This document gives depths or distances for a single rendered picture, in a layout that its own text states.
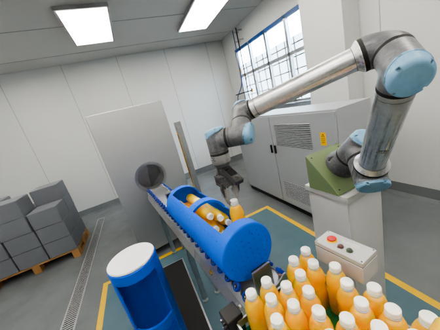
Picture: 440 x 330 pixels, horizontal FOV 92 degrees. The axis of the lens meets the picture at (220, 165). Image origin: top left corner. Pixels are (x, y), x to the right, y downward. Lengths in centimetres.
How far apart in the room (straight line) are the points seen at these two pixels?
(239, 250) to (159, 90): 533
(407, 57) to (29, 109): 611
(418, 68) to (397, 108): 15
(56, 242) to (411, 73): 440
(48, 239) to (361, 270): 412
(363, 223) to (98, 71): 573
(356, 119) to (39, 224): 447
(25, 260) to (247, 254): 394
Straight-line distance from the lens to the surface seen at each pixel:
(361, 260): 101
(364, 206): 156
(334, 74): 94
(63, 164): 612
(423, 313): 88
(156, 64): 613
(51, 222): 427
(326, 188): 145
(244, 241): 103
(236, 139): 92
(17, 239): 449
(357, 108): 262
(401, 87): 85
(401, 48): 86
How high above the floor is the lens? 177
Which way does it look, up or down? 16 degrees down
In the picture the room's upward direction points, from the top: 15 degrees counter-clockwise
